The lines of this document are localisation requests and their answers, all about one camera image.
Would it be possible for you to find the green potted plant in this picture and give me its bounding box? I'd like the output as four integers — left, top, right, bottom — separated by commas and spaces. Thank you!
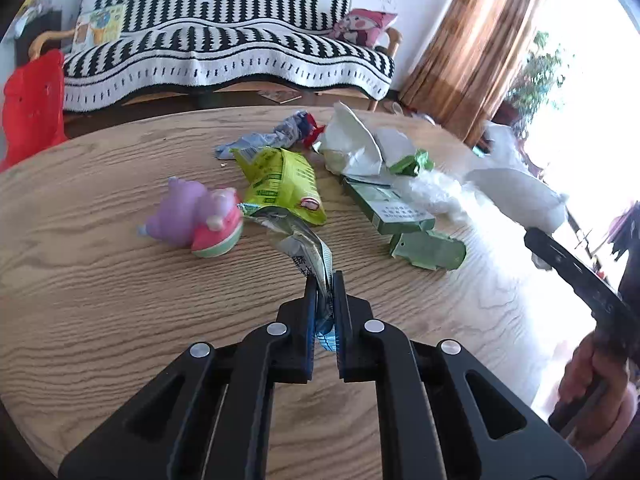
492, 30, 567, 127

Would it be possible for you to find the person's right forearm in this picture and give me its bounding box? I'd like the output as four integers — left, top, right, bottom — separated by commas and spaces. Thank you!
570, 385, 640, 466

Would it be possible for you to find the white paper bag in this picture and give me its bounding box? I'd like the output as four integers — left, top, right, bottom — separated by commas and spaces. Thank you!
312, 101, 418, 177

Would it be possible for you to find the clear plastic wrapper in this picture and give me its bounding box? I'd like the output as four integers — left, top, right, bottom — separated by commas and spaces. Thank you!
395, 167, 482, 226

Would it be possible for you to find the white plastic bag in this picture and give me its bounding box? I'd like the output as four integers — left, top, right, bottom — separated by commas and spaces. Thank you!
462, 120, 571, 233

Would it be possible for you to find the torn green carton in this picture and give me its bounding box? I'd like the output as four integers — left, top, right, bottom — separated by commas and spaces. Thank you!
390, 230, 467, 272

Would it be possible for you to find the red wrapper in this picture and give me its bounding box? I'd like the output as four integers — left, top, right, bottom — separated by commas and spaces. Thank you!
302, 112, 327, 147

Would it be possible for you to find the blue silver crumpled wrapper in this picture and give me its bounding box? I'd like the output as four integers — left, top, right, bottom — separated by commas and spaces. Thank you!
215, 110, 313, 161

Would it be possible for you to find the brown curtain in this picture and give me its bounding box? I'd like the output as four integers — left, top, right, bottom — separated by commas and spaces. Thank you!
400, 0, 558, 146

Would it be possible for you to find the small crumpled green carton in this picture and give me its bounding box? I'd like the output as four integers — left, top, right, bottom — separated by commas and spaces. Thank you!
387, 149, 435, 177

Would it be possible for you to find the purple pig toy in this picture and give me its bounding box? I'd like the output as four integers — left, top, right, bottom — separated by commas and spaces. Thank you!
137, 176, 245, 259

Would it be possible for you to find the silver green snack wrapper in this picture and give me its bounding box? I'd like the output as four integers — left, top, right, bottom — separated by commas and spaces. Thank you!
237, 202, 337, 353

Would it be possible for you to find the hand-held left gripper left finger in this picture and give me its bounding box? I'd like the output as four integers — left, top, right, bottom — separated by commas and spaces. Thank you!
57, 275, 319, 480

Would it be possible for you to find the flat green carton box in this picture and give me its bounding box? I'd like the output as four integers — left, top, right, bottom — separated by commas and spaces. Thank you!
342, 175, 437, 236

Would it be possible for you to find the yellow-green snack bag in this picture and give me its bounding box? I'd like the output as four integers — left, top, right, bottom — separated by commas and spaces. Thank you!
232, 146, 328, 226

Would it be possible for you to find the children's picture book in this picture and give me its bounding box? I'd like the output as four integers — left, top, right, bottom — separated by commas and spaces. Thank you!
72, 4, 126, 53

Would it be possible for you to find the black box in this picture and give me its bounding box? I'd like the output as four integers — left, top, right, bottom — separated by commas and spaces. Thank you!
15, 10, 63, 67

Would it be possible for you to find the red plastic chair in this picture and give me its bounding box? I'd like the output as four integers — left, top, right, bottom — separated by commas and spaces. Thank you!
0, 50, 68, 171

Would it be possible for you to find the sofa with striped blanket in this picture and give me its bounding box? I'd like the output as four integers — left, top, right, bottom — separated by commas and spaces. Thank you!
62, 0, 396, 113

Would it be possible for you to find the pink cartoon pillow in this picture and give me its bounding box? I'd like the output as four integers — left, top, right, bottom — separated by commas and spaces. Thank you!
330, 8, 398, 48

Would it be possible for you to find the person's right hand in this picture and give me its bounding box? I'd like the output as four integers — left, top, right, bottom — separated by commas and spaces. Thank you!
557, 332, 608, 411

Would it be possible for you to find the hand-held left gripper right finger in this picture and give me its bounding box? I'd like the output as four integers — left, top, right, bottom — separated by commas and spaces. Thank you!
332, 270, 587, 480

